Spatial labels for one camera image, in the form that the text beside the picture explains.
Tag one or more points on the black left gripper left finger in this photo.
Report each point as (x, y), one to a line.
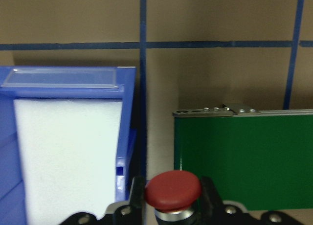
(136, 197)

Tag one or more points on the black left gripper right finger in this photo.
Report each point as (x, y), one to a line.
(209, 198)

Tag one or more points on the red push button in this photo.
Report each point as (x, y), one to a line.
(172, 194)

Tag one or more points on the green conveyor belt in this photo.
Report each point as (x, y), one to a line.
(263, 159)

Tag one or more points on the white foam pad left bin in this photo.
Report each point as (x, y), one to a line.
(68, 153)

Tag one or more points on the blue left source bin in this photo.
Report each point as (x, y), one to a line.
(35, 82)

